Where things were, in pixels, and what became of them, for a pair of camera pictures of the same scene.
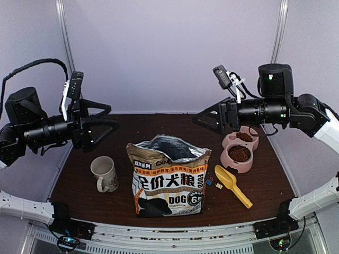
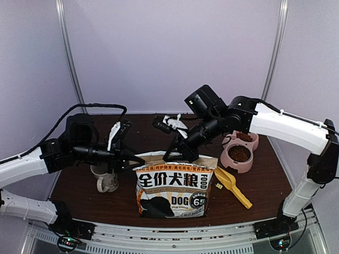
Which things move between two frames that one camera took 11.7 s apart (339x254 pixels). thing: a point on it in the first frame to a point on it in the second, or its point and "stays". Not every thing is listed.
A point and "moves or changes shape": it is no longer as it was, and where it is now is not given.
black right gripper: x=226 y=112 to x=188 y=152
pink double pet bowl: x=238 y=147 stays
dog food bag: x=168 y=176 moves or changes shape
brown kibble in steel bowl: x=239 y=153 stays
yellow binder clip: x=219 y=186 stays
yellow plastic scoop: x=229 y=180 stays
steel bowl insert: x=239 y=153 stays
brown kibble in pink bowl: x=244 y=136 stays
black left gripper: x=82 y=137 to x=117 y=156
